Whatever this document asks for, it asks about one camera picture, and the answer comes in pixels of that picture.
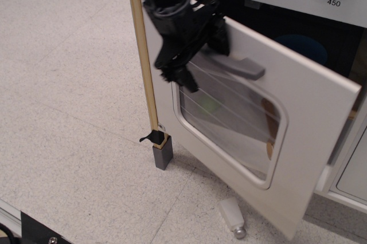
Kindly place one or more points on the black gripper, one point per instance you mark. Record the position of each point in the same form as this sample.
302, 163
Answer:
184, 32

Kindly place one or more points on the white oven door with window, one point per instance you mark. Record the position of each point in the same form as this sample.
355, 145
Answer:
312, 104

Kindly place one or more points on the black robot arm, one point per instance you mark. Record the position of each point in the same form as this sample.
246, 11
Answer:
151, 5

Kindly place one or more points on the green toy pear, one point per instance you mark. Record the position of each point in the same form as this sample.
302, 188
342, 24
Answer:
208, 105

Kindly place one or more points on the black tape strip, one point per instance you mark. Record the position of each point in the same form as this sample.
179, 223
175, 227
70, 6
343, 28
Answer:
156, 137

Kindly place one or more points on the wooden slotted spatula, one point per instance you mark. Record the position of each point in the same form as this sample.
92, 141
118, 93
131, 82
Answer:
272, 123

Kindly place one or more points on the blue round plate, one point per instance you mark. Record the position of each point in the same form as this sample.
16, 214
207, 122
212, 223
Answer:
305, 46

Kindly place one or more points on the grey plastic foot cap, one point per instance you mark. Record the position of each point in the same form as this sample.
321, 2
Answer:
163, 156

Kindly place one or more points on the white toy kitchen cabinet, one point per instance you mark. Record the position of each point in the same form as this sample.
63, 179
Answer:
352, 12

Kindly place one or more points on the white salt shaker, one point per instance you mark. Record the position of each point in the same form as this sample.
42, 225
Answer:
230, 211

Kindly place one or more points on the white cabinet door right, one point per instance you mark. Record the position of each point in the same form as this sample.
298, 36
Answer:
353, 179

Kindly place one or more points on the light wooden corner post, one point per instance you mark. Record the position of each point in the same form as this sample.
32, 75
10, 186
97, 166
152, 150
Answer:
139, 26

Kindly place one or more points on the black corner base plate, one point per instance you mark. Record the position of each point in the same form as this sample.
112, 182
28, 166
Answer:
34, 232

